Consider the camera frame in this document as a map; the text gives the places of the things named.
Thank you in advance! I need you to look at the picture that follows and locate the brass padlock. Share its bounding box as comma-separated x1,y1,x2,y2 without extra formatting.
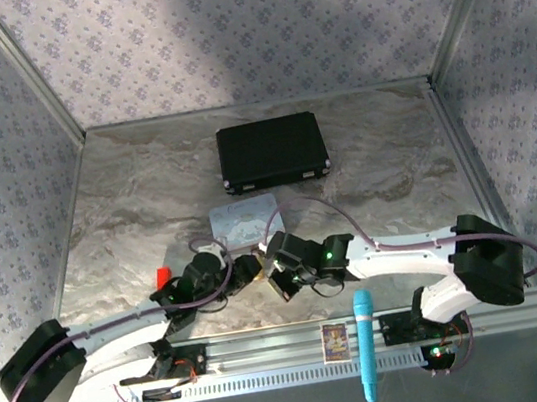
250,255,270,283

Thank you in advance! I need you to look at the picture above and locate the red plastic object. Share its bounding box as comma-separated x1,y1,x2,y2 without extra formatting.
154,265,175,290

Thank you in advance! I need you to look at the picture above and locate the colourful playing card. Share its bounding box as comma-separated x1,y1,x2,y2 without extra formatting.
317,320,352,367

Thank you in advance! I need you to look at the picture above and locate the blue toy microphone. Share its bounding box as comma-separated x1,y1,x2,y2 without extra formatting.
347,288,390,402

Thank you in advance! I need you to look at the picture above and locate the black hard case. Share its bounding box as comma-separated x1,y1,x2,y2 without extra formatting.
213,108,337,198

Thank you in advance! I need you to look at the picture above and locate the black cable loop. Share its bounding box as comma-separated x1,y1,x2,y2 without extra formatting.
309,273,355,303

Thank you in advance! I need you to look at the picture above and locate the aluminium mounting rail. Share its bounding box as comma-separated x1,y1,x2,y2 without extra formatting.
81,286,537,397

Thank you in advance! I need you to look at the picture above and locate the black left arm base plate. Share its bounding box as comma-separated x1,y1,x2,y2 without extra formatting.
113,340,213,392

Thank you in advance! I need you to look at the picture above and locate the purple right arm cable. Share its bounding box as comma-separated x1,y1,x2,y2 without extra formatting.
257,162,537,328

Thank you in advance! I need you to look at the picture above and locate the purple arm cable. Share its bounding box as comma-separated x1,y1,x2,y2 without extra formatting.
257,162,537,328
0,233,253,402

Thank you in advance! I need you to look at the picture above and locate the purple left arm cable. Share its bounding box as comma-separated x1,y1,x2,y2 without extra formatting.
0,233,253,402

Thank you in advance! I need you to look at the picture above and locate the slotted grey cable duct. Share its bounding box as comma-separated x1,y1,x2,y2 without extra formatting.
50,339,457,402

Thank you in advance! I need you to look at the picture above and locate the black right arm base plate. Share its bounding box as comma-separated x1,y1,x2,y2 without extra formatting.
378,301,473,349

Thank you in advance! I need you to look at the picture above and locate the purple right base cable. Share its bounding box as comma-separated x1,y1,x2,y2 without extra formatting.
422,310,480,380

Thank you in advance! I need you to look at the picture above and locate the aluminium side rail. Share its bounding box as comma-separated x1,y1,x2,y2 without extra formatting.
424,68,537,305

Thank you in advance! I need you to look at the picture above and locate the aluminium corner post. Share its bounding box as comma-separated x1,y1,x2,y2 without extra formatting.
0,0,90,157
416,0,529,87

